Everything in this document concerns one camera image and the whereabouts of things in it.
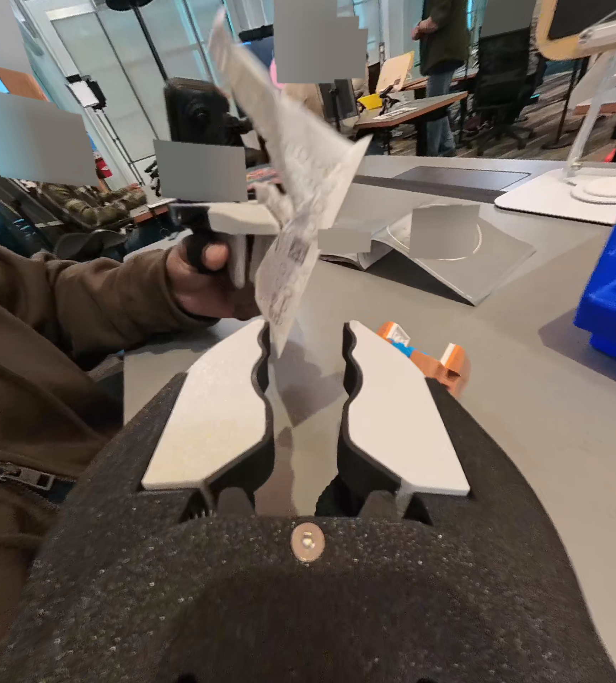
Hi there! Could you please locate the grey instruction booklet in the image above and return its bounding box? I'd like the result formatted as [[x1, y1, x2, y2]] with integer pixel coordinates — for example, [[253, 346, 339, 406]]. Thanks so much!
[[317, 199, 538, 307]]

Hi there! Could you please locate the black office chair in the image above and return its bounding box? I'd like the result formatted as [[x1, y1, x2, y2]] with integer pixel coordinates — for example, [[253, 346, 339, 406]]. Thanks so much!
[[467, 28, 550, 151]]

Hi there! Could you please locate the tripod light panel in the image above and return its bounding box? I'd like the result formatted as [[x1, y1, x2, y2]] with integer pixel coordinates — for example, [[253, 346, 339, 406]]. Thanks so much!
[[66, 74, 108, 111]]

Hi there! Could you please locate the white printed paper bag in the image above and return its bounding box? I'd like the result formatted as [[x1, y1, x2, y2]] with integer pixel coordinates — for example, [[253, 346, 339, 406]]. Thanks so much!
[[207, 7, 375, 359]]

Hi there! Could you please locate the grey desk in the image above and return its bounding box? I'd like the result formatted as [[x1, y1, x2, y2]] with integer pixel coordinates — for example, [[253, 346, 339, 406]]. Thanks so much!
[[120, 154, 616, 683]]

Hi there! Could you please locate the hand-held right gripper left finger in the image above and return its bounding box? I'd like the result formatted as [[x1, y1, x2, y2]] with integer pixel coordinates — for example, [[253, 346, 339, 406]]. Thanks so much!
[[141, 319, 277, 492]]

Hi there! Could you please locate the wooden office desk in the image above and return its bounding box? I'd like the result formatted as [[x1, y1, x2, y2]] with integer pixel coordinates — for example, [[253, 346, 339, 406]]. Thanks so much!
[[352, 90, 470, 157]]

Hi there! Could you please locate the person's left hand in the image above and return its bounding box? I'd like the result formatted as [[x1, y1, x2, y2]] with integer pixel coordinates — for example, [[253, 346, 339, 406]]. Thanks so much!
[[165, 242, 262, 321]]

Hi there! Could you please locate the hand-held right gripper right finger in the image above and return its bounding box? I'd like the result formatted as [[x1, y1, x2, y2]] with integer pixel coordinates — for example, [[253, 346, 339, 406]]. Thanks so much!
[[337, 320, 472, 495]]

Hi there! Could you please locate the brown toy brick model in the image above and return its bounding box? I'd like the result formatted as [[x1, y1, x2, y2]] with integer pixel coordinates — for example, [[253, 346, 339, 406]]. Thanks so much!
[[375, 319, 472, 399]]

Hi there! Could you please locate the person's left forearm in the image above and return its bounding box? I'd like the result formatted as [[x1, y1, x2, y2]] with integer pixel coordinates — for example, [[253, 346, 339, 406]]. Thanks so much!
[[0, 237, 220, 385]]

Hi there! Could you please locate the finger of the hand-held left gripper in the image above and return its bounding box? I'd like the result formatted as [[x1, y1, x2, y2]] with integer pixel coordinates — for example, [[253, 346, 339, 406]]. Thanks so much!
[[207, 204, 283, 235]]

